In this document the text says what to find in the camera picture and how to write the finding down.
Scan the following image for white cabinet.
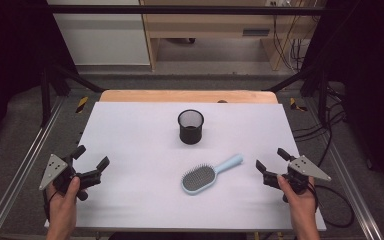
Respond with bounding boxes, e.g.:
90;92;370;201
46;0;152;67

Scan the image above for black curtain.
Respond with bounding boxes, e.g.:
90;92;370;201
0;0;79;158
301;0;384;194

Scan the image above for white table cover sheet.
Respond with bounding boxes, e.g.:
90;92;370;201
44;101;328;232

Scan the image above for black mesh pen holder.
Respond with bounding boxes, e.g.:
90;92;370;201
177;109;205;145

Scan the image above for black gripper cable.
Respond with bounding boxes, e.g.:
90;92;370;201
311;184;355;229
42;189;58;222

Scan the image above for grey desk handle plate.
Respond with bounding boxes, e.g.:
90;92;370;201
242;28;271;37

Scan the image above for light blue hairbrush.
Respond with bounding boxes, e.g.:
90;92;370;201
180;153;244;196

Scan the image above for black floor cables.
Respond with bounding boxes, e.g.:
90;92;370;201
292;84;348;168

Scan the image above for wooden desk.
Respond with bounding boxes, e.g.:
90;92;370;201
139;0;324;72

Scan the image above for hanging desk cables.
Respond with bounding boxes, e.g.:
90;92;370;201
270;1;306;73

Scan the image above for person's right hand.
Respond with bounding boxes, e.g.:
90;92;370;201
276;175;317;220

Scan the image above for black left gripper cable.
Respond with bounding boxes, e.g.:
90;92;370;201
42;189;58;222

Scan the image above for black horizontal frame bar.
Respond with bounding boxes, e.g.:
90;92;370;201
46;4;329;16

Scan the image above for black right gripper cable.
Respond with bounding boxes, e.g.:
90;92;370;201
311;184;355;229

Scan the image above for black diagonal frame strut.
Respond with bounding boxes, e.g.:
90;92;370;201
40;62;106;128
262;64;329;128

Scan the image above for yellow black tape marker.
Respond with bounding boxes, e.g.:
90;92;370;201
289;97;308;113
75;96;90;114

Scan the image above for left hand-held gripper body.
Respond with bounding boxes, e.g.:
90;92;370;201
39;153;81;195

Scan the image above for person's left hand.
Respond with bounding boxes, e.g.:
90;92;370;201
45;176;81;220

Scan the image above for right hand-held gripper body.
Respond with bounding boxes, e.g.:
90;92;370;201
279;155;332;195

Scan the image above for aluminium rail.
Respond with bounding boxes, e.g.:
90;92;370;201
304;99;384;240
0;96;65;240

